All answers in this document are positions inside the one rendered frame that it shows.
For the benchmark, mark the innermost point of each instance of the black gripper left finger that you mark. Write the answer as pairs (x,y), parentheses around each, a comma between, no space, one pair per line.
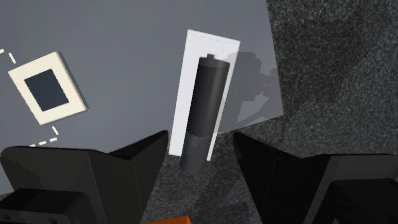
(118,183)

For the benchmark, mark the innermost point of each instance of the cream square tile with dark rectangle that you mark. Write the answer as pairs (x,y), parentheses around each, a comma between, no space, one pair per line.
(47,88)

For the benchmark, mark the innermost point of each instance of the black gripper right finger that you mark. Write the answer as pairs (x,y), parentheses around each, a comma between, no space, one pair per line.
(289,190)

